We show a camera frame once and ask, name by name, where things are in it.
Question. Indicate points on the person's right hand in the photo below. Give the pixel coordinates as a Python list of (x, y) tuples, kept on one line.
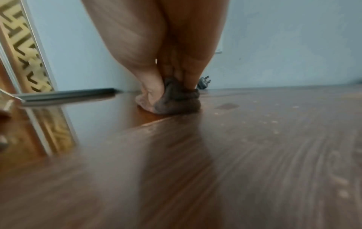
[(158, 33)]

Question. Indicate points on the brown cleaning cloth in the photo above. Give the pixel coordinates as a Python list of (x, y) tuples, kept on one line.
[(178, 100)]

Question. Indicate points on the black power plug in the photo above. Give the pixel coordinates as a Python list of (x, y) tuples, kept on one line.
[(204, 82)]

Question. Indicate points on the gold lattice screen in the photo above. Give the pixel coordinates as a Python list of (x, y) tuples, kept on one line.
[(22, 44)]

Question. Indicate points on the red wooden table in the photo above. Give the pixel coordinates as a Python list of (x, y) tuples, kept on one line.
[(254, 156)]

